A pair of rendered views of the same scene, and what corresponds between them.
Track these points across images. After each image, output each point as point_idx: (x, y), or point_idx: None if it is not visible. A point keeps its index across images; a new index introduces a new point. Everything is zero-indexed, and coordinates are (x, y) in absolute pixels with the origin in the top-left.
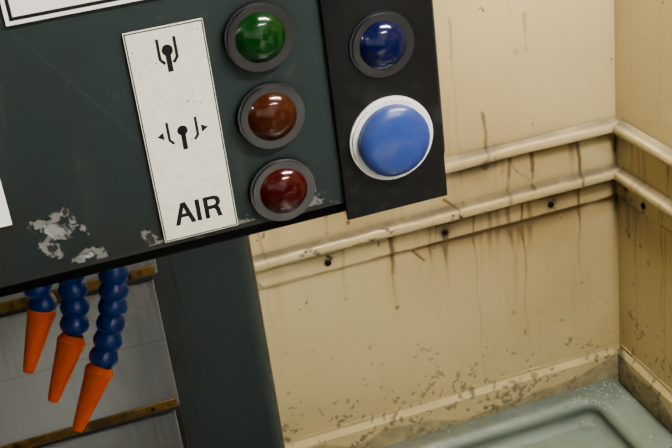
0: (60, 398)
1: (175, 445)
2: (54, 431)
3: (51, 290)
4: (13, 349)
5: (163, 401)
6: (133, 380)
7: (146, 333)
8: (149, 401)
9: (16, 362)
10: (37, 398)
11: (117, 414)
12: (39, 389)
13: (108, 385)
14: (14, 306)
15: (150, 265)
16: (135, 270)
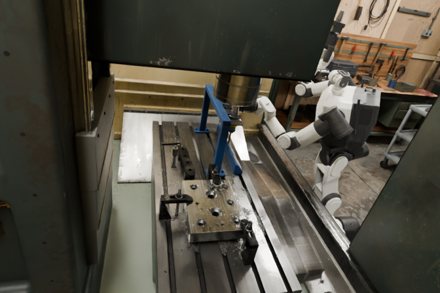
0: (110, 152)
1: (112, 157)
2: (110, 162)
3: (112, 122)
4: (109, 142)
5: (113, 146)
6: (112, 142)
7: (112, 129)
8: (112, 147)
9: (109, 146)
10: (109, 154)
11: (112, 152)
12: (109, 152)
13: (111, 146)
14: (111, 129)
15: (114, 110)
16: (114, 112)
